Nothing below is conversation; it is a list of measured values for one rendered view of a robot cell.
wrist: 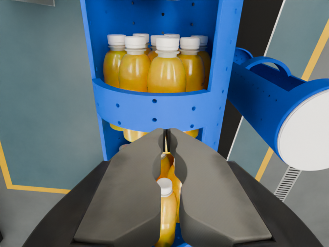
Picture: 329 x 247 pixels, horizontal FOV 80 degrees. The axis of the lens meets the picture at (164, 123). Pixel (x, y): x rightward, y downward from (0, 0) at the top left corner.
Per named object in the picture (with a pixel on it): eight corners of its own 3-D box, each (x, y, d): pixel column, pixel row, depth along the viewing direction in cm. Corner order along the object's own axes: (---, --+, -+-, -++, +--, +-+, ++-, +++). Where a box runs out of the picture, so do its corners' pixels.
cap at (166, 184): (166, 182, 51) (166, 177, 50) (175, 192, 48) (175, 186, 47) (153, 188, 49) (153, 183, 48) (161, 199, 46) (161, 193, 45)
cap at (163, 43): (176, 51, 36) (176, 40, 35) (180, 54, 33) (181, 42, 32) (154, 51, 35) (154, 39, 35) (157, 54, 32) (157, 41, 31)
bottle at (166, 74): (177, 133, 46) (182, 48, 38) (185, 151, 40) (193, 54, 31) (147, 135, 45) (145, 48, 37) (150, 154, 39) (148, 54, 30)
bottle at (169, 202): (165, 221, 62) (168, 175, 53) (179, 240, 56) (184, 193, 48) (145, 233, 58) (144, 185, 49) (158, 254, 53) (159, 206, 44)
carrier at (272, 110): (252, 82, 141) (249, 40, 128) (367, 157, 63) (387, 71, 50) (213, 93, 144) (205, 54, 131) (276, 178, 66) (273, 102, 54)
